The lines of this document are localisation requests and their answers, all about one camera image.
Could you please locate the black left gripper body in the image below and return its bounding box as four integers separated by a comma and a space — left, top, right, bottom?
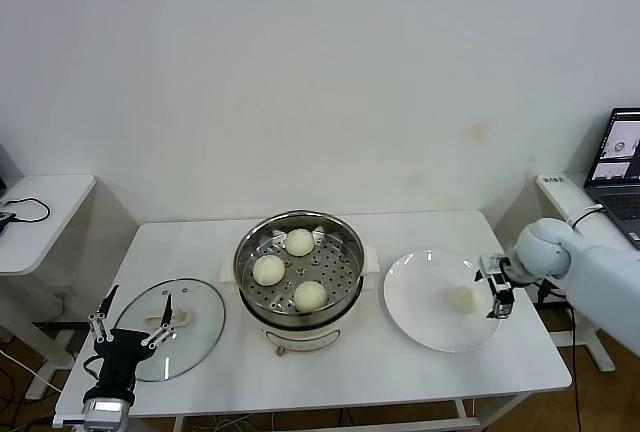
92, 329, 151, 393

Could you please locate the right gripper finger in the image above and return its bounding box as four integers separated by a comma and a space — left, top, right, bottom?
473, 253, 507, 284
487, 276, 517, 322

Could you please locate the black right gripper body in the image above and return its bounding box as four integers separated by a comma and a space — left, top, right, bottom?
499, 256, 527, 293

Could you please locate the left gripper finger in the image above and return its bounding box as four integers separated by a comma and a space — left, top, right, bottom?
87, 284, 120, 344
141, 293, 177, 349

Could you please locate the glass lid with cream handle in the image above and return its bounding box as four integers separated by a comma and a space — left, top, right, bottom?
110, 278, 227, 383

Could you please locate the white steamed baozi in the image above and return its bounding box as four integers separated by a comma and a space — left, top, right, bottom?
292, 280, 330, 312
285, 227, 316, 257
447, 285, 476, 314
252, 254, 286, 287

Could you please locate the perforated steel steamer basket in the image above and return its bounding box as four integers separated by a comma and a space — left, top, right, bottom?
233, 209, 367, 324

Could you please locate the white side desk with laptop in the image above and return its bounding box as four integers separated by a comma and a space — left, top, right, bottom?
532, 173, 640, 373

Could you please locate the white work table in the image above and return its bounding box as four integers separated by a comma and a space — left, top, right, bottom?
54, 209, 574, 432

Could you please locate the white round plate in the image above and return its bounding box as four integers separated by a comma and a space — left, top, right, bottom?
383, 250, 502, 354

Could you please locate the grey open laptop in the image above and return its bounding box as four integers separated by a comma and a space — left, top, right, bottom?
582, 108, 640, 252

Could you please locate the cream electric cooker pot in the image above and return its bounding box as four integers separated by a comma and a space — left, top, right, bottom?
219, 243, 380, 357

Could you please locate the white floor cable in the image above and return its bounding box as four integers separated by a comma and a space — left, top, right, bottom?
0, 350, 64, 394

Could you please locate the black looped cable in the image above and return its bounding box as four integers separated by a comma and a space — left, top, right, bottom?
0, 196, 52, 225

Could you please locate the white side desk with cable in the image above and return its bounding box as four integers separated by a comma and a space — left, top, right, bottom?
0, 174, 97, 401

